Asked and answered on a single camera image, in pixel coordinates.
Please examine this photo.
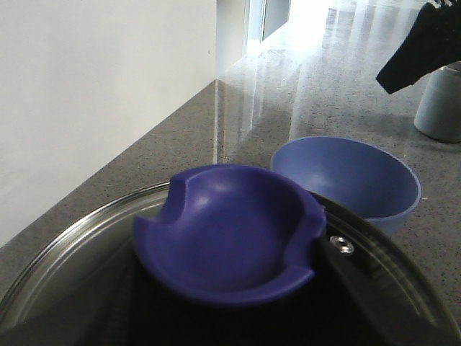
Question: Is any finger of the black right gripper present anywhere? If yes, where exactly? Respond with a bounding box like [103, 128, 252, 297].
[376, 1, 460, 94]

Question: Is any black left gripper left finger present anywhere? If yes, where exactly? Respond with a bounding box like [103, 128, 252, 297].
[1, 252, 143, 345]

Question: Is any glass lid with blue knob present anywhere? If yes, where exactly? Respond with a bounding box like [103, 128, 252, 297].
[0, 164, 459, 346]

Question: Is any pale grey ceramic cup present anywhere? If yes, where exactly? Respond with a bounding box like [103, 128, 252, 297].
[413, 61, 460, 143]

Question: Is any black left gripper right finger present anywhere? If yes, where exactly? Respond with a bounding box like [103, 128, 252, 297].
[310, 195, 460, 345]

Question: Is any light blue ribbed bowl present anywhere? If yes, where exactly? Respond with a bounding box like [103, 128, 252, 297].
[270, 136, 421, 235]

